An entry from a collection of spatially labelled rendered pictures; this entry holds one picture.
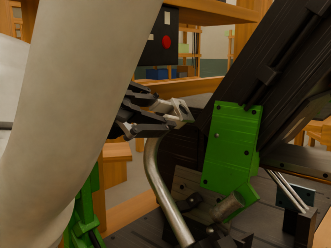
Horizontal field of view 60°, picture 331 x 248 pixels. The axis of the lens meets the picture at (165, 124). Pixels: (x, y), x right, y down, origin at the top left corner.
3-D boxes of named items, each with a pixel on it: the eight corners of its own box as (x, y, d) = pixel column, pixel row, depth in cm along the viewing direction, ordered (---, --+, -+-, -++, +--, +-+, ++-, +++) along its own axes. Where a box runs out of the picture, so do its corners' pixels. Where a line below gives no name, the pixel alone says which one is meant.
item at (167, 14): (180, 65, 80) (180, 8, 77) (135, 67, 68) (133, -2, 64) (148, 64, 88) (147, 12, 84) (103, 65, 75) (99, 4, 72)
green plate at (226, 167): (258, 197, 68) (274, 110, 67) (244, 201, 61) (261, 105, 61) (216, 183, 75) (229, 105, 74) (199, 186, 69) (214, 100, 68)
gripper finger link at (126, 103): (120, 97, 45) (122, 104, 45) (169, 115, 53) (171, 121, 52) (107, 111, 47) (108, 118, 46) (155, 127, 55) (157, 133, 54)
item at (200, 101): (248, 188, 105) (254, 96, 97) (201, 225, 83) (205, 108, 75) (205, 175, 117) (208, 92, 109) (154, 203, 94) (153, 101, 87)
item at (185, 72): (200, 108, 763) (202, 17, 710) (133, 125, 581) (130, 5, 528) (183, 106, 797) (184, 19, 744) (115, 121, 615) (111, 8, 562)
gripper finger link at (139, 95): (105, 108, 48) (102, 102, 48) (147, 109, 57) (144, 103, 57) (119, 94, 46) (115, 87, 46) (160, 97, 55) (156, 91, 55)
